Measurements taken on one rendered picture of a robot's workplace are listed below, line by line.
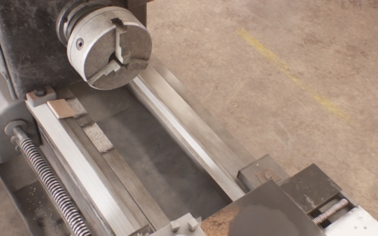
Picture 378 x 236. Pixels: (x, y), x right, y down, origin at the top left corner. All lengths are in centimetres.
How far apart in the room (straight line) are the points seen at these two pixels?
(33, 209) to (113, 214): 62
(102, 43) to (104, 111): 48
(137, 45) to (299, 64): 197
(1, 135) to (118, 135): 41
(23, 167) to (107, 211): 74
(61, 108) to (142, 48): 36
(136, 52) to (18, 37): 35
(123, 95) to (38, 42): 45
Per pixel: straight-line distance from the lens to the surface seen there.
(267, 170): 146
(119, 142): 167
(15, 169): 206
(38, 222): 190
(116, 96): 184
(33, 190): 198
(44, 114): 164
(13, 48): 153
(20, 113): 175
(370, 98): 320
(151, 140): 167
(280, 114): 288
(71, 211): 152
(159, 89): 170
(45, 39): 155
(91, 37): 136
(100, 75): 142
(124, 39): 137
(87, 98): 184
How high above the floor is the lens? 203
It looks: 49 degrees down
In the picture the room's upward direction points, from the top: 8 degrees clockwise
